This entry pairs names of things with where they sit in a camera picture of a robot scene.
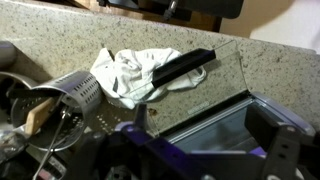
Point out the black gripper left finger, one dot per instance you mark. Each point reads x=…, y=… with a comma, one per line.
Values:
x=100, y=156

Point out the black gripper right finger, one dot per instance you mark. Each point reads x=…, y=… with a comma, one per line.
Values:
x=286, y=156

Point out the black dish rack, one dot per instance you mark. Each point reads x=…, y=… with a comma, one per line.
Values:
x=181, y=68

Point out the thin metal utensil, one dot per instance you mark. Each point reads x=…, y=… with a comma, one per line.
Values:
x=55, y=136

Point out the perforated metal utensil holder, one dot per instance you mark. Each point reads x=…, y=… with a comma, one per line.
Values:
x=81, y=88

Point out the white crumpled cloth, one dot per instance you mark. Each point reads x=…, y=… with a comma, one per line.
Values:
x=128, y=75

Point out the steel cup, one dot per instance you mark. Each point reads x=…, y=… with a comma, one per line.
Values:
x=6, y=55

